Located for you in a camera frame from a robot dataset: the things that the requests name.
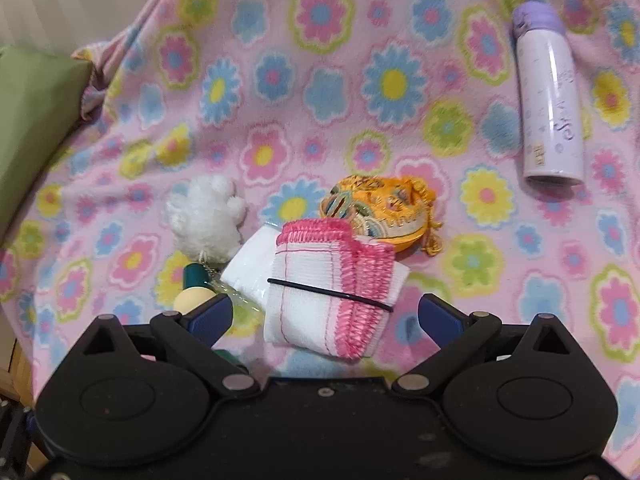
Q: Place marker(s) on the white cloth with pink edging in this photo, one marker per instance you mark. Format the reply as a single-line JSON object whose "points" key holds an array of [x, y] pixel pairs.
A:
{"points": [[310, 300]]}

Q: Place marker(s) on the black elastic band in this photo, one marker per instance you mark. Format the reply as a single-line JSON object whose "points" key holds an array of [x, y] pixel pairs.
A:
{"points": [[320, 291]]}

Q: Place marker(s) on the white purple thermos bottle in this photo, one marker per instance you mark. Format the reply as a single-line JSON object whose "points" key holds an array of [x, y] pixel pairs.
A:
{"points": [[547, 95]]}

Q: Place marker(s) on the white plush toy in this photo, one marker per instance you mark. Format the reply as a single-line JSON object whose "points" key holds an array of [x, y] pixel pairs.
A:
{"points": [[205, 215]]}

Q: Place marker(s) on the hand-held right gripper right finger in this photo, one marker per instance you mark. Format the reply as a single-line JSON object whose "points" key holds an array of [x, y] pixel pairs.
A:
{"points": [[439, 318]]}

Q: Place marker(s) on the yellow embroidered pouch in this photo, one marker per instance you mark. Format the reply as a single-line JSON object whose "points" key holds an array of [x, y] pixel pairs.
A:
{"points": [[387, 210]]}

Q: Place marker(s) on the wooden bed frame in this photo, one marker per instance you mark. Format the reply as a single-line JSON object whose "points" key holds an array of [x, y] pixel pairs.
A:
{"points": [[12, 375]]}

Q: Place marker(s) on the pink floral fleece blanket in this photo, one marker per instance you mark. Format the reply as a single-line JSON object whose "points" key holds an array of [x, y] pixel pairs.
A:
{"points": [[350, 35]]}

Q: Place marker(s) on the white tissue packet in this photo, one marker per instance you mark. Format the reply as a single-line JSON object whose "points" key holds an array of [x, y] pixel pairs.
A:
{"points": [[245, 265]]}

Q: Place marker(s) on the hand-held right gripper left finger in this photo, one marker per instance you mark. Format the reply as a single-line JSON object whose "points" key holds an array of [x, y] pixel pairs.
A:
{"points": [[211, 318]]}

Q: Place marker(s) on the green pillow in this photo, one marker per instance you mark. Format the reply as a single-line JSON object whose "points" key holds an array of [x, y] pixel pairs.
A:
{"points": [[35, 120]]}

